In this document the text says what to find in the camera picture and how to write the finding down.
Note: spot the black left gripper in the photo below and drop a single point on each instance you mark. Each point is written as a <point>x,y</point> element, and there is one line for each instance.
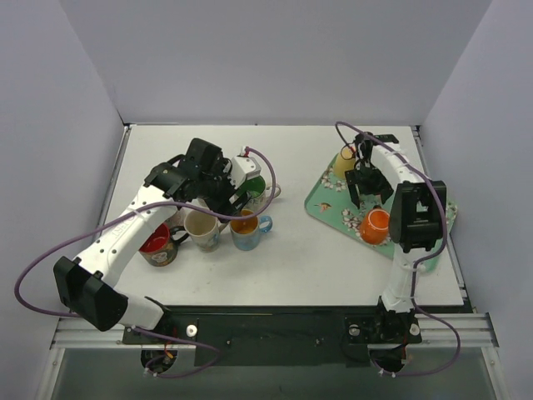
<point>230,196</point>

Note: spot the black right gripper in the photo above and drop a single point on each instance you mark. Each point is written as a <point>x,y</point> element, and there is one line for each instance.
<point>368,179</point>

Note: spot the cream cat cartoon mug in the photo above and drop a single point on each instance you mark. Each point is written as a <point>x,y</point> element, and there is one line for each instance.
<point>259,190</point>

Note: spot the blue butterfly mug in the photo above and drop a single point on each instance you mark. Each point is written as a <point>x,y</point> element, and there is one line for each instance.
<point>247,233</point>

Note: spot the orange mug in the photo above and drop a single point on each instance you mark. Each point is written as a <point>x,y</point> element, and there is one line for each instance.
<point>374,228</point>

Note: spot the cream mug with sea print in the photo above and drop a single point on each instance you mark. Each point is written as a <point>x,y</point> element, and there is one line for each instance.
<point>204,230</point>

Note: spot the yellow mug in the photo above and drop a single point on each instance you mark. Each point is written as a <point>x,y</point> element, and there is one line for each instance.
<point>345,161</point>

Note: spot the pink patterned mug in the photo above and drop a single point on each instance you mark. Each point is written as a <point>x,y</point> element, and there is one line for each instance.
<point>176,219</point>

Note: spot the black mug with red interior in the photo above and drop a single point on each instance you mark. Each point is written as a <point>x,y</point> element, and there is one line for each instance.
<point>162,246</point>

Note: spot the beige mug with red print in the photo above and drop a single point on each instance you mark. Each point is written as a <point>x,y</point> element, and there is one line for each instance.
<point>202,203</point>

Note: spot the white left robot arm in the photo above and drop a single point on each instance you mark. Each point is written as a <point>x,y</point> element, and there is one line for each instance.
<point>86,284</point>

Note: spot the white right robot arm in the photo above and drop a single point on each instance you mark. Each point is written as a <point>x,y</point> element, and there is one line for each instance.
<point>417,224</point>

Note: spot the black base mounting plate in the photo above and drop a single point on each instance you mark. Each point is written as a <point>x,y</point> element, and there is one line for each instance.
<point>292,335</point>

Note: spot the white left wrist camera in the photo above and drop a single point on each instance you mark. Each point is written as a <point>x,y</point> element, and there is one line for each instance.
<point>243,169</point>

